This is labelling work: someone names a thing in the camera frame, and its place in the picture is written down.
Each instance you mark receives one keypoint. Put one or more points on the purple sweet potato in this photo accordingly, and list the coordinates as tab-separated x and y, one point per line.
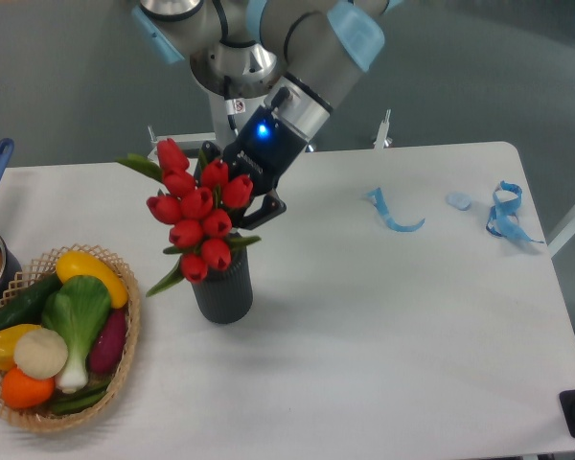
107	350

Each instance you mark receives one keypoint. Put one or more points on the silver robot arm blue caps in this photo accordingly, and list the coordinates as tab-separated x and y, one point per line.
273	72

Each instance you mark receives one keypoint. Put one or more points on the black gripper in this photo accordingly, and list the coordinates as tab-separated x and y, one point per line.
263	150

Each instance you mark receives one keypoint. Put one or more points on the beige round bun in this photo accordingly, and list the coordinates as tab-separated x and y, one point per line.
40	354

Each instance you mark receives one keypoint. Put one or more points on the dark green cucumber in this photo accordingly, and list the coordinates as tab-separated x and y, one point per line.
26	307

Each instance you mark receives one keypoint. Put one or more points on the green bok choy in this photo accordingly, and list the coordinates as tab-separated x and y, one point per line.
77	312

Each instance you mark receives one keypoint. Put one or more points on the light blue bottle cap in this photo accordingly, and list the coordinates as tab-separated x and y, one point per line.
459	201

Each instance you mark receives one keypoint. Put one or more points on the yellow bell pepper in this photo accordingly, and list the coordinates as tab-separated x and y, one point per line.
8	340

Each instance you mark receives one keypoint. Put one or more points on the orange fruit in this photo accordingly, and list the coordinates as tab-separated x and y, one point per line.
19	391

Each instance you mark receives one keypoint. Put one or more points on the dark grey ribbed vase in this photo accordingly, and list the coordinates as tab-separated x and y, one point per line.
225	294

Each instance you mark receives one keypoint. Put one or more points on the yellow squash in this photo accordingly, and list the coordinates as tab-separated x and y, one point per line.
77	263

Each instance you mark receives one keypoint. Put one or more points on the white metal base frame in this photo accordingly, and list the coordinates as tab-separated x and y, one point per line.
191	143

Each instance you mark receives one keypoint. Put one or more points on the red tulip bouquet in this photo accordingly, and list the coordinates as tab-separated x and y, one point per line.
194	210

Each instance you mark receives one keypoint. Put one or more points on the tangled blue ribbon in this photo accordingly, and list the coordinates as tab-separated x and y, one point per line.
502	219

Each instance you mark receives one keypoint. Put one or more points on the woven wicker basket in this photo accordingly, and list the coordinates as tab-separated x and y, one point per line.
39	419

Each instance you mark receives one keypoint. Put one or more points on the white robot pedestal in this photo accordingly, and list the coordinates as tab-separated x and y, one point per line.
229	115

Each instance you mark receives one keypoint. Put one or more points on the blue ribbon strip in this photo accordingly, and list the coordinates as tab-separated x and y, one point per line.
377	199

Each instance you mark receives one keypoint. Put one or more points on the green bean pods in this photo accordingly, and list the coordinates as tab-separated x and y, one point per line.
79	401

